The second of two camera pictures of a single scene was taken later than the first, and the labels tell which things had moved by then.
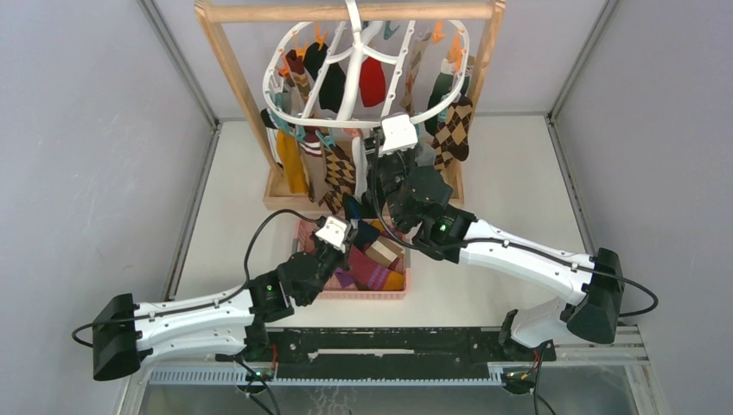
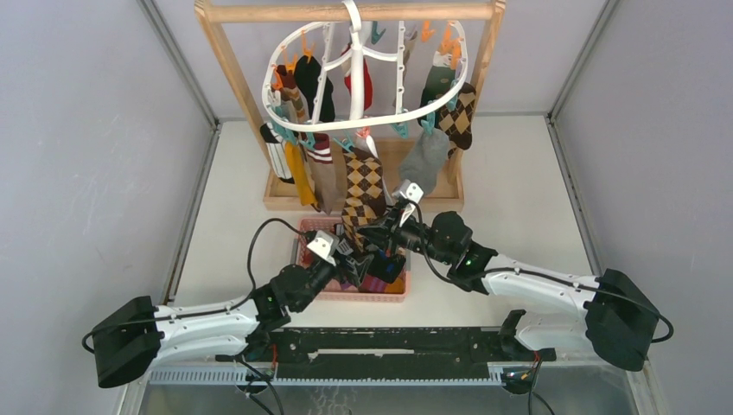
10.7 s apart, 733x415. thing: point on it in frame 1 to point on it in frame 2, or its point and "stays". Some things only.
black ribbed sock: [354, 210] to [387, 268]
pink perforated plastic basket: [303, 232] stays
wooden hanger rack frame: [491, 12] stays
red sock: [372, 82] to [367, 84]
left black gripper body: [328, 261] to [350, 267]
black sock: [333, 86] to [307, 73]
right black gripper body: [391, 167] to [408, 236]
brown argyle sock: [340, 177] to [364, 193]
